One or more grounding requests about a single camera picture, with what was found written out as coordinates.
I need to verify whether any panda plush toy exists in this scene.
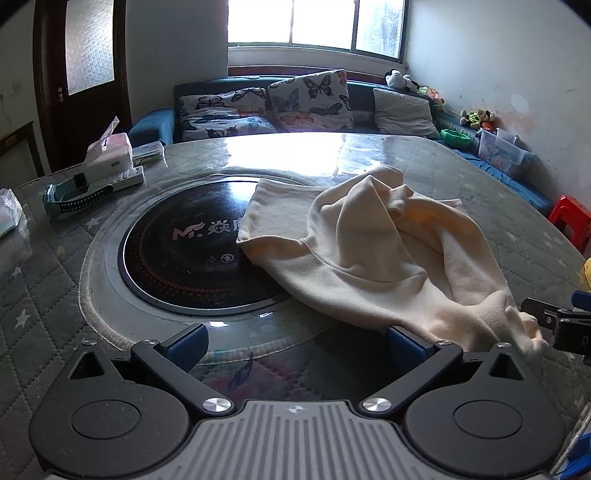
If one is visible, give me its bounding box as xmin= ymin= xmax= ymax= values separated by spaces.
xmin=385 ymin=69 xmax=414 ymax=90

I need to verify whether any dark wooden door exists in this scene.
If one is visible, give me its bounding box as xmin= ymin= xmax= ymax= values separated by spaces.
xmin=34 ymin=0 xmax=132 ymax=174

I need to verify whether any clear plastic storage box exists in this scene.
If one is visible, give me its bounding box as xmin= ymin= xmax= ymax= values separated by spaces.
xmin=478 ymin=128 xmax=529 ymax=178

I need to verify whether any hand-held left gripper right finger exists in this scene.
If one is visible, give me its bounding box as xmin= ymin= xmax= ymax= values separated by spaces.
xmin=360 ymin=325 xmax=529 ymax=419

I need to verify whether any colourful toy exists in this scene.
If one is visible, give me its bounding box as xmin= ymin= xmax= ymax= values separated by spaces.
xmin=418 ymin=85 xmax=446 ymax=107

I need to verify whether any green plush toy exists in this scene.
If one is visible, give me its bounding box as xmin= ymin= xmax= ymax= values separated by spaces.
xmin=459 ymin=108 xmax=498 ymax=134

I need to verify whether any bagged tissue pack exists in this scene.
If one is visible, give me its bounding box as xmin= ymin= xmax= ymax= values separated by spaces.
xmin=0 ymin=188 xmax=25 ymax=238

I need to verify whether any pink white tissue pack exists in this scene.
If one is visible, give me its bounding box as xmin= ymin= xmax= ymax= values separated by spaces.
xmin=83 ymin=116 xmax=134 ymax=185

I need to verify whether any window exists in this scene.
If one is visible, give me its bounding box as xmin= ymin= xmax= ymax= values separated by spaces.
xmin=228 ymin=0 xmax=409 ymax=61

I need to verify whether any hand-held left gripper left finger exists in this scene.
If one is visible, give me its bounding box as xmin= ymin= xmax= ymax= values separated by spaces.
xmin=67 ymin=322 xmax=236 ymax=419

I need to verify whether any butterfly print pillow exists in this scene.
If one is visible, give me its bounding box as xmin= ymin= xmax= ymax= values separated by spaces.
xmin=178 ymin=88 xmax=269 ymax=118
xmin=180 ymin=114 xmax=278 ymax=142
xmin=267 ymin=69 xmax=355 ymax=134

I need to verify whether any green bowl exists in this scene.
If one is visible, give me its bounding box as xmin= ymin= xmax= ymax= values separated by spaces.
xmin=440 ymin=129 xmax=472 ymax=148

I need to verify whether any red plastic stool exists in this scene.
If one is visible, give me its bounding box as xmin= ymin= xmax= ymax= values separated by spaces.
xmin=549 ymin=195 xmax=591 ymax=254

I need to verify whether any blue plastic object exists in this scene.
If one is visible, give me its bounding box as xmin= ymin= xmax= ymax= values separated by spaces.
xmin=556 ymin=443 xmax=591 ymax=480

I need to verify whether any round black induction cooktop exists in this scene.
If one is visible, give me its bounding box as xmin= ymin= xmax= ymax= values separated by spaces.
xmin=104 ymin=173 xmax=301 ymax=319

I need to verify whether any grey pillow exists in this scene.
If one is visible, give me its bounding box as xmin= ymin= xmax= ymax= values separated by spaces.
xmin=373 ymin=88 xmax=441 ymax=140

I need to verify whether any blue black handheld device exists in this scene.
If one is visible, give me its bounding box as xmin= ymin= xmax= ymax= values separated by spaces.
xmin=43 ymin=182 xmax=115 ymax=217

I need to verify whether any small flat box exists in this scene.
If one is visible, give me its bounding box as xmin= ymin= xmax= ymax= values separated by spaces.
xmin=131 ymin=141 xmax=166 ymax=166

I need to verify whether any cream garment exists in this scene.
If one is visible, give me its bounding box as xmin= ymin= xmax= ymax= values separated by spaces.
xmin=236 ymin=165 xmax=550 ymax=358

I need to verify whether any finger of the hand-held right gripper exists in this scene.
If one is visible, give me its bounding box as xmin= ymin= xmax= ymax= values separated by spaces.
xmin=521 ymin=291 xmax=591 ymax=356

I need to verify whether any blue corner sofa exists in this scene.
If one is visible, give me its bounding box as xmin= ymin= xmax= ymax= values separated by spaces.
xmin=128 ymin=69 xmax=555 ymax=217

